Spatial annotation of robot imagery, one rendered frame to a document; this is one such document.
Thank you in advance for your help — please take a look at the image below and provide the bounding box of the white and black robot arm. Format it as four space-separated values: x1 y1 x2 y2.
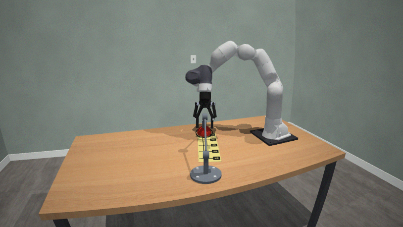
185 41 291 140

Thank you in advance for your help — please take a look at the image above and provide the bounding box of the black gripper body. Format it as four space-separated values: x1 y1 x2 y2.
199 92 211 108

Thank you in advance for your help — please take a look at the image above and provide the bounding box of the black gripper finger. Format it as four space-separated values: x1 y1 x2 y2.
205 102 217 128
193 102 203 128

